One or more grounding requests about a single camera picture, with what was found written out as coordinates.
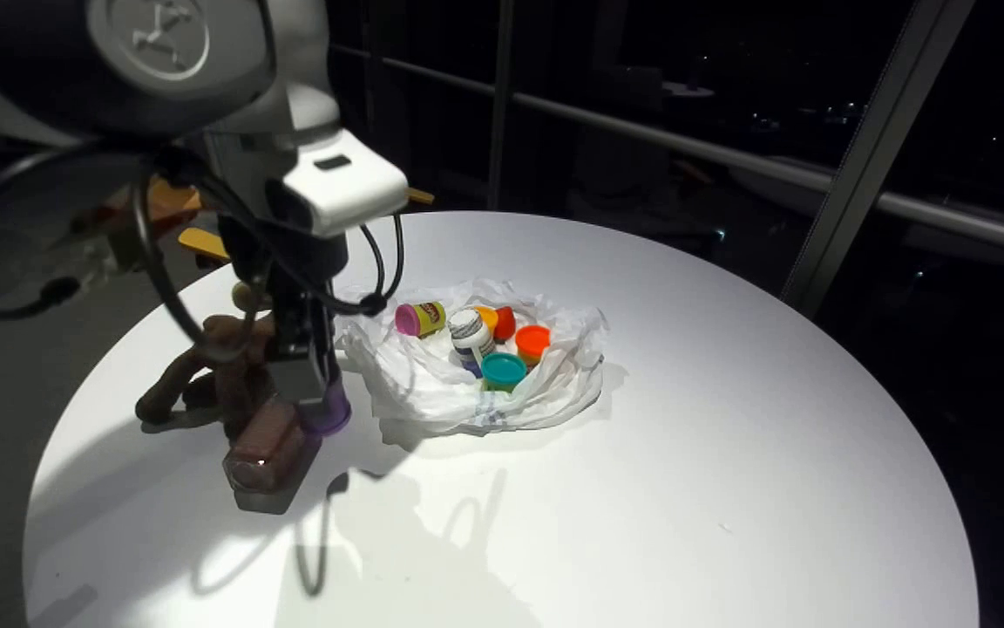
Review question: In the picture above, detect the black looped cable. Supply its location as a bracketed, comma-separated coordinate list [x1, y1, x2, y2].
[0, 136, 408, 352]

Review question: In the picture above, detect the white plastic bag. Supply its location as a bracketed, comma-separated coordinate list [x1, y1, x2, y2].
[338, 274, 612, 454]

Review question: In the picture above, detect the dark red-lidded tub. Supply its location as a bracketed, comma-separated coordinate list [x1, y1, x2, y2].
[490, 304, 518, 347]

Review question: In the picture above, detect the slanted grey metal pole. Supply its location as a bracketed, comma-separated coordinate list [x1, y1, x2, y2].
[776, 0, 975, 313]

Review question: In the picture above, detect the clear jar with white lid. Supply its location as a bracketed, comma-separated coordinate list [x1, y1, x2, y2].
[446, 308, 494, 360]

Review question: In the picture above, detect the brown plush toy animal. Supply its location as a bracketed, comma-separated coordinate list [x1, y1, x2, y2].
[132, 283, 296, 436]

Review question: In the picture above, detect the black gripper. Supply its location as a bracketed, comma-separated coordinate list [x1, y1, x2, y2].
[216, 211, 348, 415]

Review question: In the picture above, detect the grey metal railing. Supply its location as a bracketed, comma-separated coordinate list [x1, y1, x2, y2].
[331, 43, 1004, 266]

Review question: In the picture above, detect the yellow flat stick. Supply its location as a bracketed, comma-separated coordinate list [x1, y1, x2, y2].
[174, 223, 233, 261]

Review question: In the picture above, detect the teal-lidded tub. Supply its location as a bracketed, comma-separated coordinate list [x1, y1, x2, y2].
[476, 347, 533, 394]

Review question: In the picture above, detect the thin dark vertical post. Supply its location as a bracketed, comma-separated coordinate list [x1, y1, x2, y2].
[487, 0, 518, 203]

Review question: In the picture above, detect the pink-lidded yellow Play-Doh tub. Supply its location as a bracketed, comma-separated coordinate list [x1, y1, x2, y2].
[394, 295, 452, 343]

